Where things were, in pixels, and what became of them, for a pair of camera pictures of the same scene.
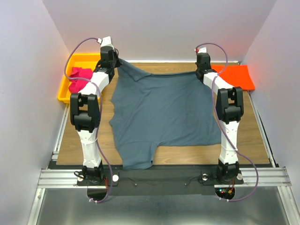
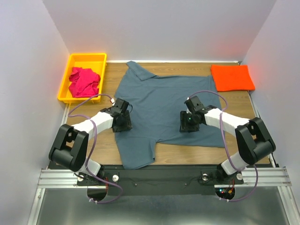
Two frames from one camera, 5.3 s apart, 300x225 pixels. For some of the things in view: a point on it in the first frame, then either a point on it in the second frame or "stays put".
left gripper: x=116 y=62 to x=123 y=125
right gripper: x=199 y=72 to x=187 y=126
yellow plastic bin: x=86 y=61 stays put
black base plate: x=132 y=181 stays put
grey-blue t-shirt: x=153 y=110 stays put
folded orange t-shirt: x=237 y=75 stays put
